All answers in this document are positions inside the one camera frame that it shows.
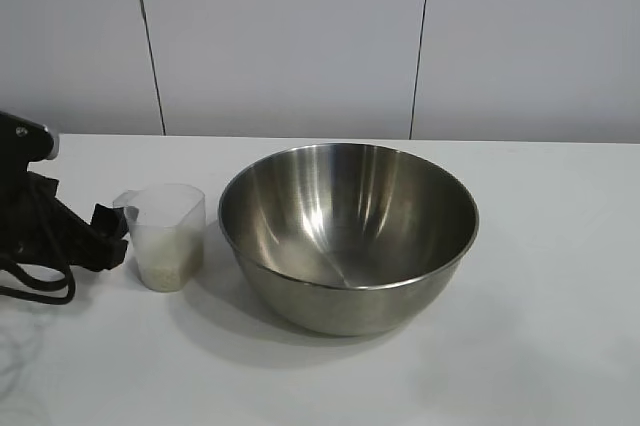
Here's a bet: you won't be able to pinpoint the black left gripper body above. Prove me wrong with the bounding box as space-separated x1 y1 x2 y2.
0 164 124 275

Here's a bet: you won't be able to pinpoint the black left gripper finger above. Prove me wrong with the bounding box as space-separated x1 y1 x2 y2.
91 201 127 238
98 234 133 273

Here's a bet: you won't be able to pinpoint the white rice grains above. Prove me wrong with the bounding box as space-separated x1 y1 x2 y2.
139 245 205 291

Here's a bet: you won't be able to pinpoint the clear plastic measuring cup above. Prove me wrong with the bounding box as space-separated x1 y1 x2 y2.
112 183 207 292

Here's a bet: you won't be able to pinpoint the stainless steel mixing bowl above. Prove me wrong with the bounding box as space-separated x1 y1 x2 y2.
217 143 481 338

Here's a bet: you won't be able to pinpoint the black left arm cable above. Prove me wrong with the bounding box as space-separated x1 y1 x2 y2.
0 245 77 308

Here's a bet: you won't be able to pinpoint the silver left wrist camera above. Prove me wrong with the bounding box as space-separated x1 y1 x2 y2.
0 110 62 176

